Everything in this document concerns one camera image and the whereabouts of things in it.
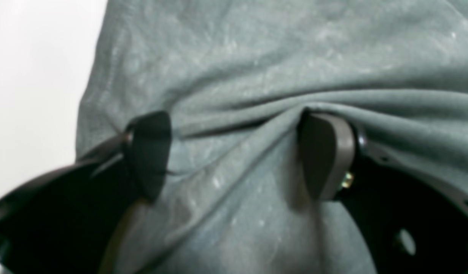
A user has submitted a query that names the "dark grey t-shirt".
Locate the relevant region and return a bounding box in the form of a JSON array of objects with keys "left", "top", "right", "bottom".
[{"left": 76, "top": 0, "right": 468, "bottom": 274}]

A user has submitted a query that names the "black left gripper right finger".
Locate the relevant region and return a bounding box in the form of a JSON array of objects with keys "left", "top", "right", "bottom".
[{"left": 298, "top": 112, "right": 468, "bottom": 274}]

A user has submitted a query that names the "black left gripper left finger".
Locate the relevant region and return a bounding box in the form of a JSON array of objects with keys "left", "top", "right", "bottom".
[{"left": 0, "top": 111, "right": 172, "bottom": 274}]

